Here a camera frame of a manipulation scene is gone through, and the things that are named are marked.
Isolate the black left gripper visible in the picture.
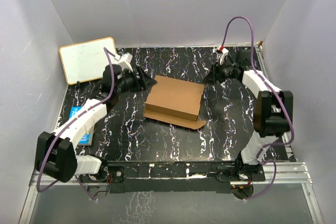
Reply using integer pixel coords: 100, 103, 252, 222
115, 67, 157, 96

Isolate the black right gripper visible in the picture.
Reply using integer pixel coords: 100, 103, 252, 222
202, 59, 239, 86

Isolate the brown cardboard box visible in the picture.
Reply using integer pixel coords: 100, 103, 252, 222
143, 75, 206, 130

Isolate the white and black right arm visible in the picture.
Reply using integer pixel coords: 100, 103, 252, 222
203, 47, 293, 180

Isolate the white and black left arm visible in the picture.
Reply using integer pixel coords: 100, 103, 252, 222
35, 65, 157, 183

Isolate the small orange-framed whiteboard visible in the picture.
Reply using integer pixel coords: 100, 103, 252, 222
59, 37, 117, 85

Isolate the blue treehouse book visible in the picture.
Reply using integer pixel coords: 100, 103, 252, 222
68, 106, 95, 146

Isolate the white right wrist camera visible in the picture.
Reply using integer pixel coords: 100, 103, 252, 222
215, 46, 229, 65

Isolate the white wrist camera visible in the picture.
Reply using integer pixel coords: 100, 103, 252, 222
115, 52, 133, 72
215, 46, 229, 65

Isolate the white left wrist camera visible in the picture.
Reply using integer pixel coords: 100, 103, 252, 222
115, 52, 133, 72

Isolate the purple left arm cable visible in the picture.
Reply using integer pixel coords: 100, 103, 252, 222
36, 47, 118, 204

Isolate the black mounting base bracket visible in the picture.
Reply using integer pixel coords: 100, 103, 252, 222
80, 160, 266, 198

